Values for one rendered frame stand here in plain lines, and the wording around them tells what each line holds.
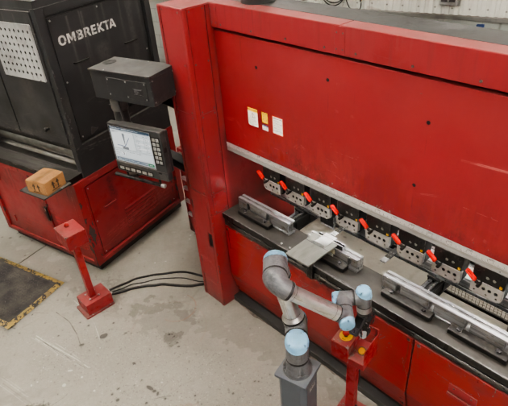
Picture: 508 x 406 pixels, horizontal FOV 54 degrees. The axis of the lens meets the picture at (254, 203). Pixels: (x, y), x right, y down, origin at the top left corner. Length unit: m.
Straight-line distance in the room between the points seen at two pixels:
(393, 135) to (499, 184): 0.51
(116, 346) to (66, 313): 0.62
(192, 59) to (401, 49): 1.31
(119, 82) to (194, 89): 0.47
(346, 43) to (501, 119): 0.76
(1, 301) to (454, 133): 3.85
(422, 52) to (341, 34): 0.41
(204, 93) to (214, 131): 0.28
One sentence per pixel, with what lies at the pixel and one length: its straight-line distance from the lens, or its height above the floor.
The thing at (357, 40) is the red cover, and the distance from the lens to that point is 2.38.
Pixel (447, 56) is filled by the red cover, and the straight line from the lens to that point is 2.16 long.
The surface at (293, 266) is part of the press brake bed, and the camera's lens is 3.25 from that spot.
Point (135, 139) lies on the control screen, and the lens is 3.34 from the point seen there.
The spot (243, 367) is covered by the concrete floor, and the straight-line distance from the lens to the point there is 3.70.
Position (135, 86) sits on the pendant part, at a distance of 3.17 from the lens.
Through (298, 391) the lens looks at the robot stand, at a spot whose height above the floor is 0.71.
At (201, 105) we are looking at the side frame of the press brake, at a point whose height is 1.72.
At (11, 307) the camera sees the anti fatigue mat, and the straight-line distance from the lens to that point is 4.72.
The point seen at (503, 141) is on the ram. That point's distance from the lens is 2.18.
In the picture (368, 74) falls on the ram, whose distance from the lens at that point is 2.41.
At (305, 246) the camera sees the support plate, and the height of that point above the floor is 1.00.
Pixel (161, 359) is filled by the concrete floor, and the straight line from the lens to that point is 3.86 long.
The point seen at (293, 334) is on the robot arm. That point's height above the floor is 1.00.
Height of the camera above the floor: 2.91
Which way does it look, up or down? 34 degrees down
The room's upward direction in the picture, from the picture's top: 5 degrees counter-clockwise
